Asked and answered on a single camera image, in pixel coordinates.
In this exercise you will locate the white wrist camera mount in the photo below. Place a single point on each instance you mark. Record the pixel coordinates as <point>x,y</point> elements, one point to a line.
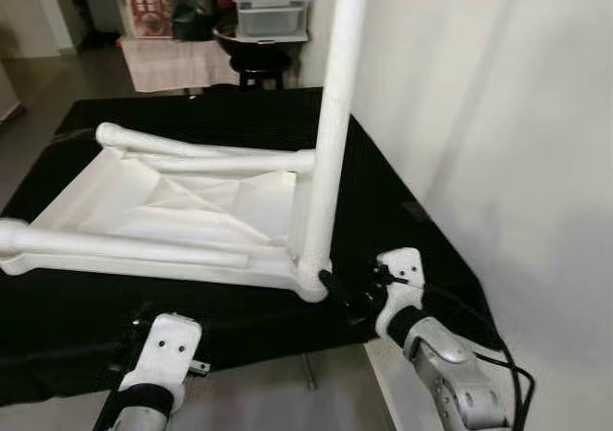
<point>168,350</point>
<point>402,302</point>

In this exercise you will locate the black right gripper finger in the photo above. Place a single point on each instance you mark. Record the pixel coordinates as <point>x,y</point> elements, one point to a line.
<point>333,285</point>

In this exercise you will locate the black plastic bag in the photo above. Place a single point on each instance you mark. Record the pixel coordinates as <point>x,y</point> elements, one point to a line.
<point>201,10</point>

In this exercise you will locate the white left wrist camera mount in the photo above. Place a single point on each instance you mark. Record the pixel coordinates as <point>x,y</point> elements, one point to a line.
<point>168,350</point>

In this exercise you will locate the black tablecloth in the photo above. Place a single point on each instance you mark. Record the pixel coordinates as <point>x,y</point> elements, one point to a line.
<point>115,326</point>

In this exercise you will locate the pale patterned cloth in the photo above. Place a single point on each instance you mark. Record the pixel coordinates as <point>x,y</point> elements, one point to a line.
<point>172,65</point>

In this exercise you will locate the white plastic table top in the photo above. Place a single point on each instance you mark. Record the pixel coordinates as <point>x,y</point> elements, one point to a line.
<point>144,211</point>

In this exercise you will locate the red printed carton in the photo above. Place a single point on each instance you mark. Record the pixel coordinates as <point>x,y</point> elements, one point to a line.
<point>151,14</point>

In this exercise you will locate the grey tape patch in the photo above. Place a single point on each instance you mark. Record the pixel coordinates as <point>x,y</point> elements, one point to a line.
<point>415,212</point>

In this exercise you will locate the clear plastic storage box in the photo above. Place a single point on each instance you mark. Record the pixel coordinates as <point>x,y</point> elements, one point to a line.
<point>273,17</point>

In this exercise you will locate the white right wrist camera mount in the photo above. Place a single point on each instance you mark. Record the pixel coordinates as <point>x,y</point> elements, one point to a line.
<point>402,302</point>

